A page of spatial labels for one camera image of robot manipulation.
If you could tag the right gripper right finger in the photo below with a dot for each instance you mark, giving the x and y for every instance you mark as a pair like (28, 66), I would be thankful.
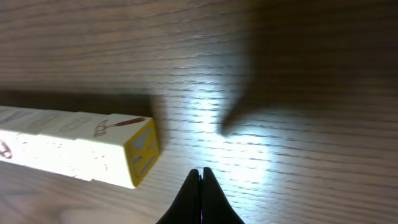
(215, 206)

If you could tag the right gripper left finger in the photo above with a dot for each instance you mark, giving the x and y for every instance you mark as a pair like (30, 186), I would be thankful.
(186, 207)

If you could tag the blue edged white block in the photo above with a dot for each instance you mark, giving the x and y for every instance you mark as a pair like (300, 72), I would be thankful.
(116, 149)

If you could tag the green edged white block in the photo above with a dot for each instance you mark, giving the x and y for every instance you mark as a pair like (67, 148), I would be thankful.
(57, 146)

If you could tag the soccer ball picture block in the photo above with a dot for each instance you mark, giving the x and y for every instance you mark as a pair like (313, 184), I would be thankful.
(11, 119)

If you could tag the white block brown pattern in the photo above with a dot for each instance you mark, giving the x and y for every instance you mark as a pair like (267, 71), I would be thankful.
(25, 141)

